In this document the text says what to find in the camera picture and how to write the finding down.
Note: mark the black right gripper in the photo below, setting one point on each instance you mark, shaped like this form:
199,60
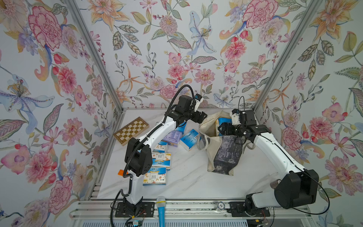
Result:
225,125

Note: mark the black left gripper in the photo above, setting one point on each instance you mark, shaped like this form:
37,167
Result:
200,118

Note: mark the beige canvas tote bag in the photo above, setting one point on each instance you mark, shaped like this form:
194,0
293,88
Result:
223,152

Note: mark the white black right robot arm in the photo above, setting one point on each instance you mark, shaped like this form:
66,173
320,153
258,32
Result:
297,187

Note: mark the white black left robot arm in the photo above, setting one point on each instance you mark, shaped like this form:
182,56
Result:
138,156

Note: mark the purple tissue pack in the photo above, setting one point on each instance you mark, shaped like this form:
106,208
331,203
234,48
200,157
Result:
173,138

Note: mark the blue white tissue pack left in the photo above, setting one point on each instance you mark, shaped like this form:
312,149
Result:
162,147

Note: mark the wooden chessboard box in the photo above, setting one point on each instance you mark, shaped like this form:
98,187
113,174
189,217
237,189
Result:
131,130

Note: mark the orange white tissue pack middle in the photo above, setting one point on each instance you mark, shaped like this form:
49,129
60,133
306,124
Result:
161,160

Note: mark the brown cylinder roll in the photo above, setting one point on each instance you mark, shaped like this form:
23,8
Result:
275,183

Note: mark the silver round knob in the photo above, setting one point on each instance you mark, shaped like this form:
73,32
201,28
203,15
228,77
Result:
220,206

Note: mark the orange tag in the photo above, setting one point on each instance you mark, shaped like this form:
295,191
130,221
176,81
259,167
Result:
121,172

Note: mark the blue microphone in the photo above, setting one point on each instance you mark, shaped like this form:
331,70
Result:
161,204

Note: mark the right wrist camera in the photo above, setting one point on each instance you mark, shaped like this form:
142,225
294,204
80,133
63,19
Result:
235,116

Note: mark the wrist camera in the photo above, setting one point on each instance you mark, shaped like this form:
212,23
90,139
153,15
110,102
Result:
198,100
235,116

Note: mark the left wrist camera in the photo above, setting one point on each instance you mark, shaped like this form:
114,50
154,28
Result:
198,100

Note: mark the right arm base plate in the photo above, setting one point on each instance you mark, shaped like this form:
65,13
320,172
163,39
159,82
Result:
241,209

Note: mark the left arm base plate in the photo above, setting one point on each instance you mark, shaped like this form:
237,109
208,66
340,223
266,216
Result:
127,210

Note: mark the aluminium front rail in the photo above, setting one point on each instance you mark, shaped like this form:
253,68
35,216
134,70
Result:
178,209

